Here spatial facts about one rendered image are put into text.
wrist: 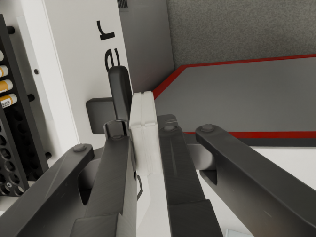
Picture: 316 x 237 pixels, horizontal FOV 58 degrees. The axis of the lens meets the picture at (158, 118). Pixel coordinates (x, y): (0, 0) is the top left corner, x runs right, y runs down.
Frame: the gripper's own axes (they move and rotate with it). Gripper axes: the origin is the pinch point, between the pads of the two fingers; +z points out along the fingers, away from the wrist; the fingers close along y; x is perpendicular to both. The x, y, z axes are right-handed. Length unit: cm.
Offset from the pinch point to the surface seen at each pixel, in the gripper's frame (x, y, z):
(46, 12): 7.7, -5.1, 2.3
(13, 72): 3.3, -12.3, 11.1
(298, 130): -11.3, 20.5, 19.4
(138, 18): 7, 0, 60
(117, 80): 2.8, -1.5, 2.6
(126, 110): 0.5, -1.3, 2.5
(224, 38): -5, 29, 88
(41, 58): 5.0, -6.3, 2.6
